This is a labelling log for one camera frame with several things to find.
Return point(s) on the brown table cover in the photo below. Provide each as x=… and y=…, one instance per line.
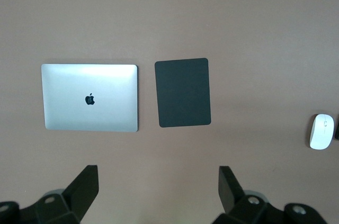
x=169, y=9

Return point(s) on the black phone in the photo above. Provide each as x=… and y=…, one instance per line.
x=337, y=128

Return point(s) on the silver closed laptop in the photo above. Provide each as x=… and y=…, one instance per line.
x=90, y=97

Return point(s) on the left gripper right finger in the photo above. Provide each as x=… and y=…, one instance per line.
x=233, y=197

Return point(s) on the white computer mouse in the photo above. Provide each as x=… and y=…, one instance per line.
x=321, y=134

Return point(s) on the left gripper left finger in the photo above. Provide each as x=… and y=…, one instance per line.
x=79, y=195

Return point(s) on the black mouse pad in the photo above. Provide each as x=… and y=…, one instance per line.
x=182, y=93

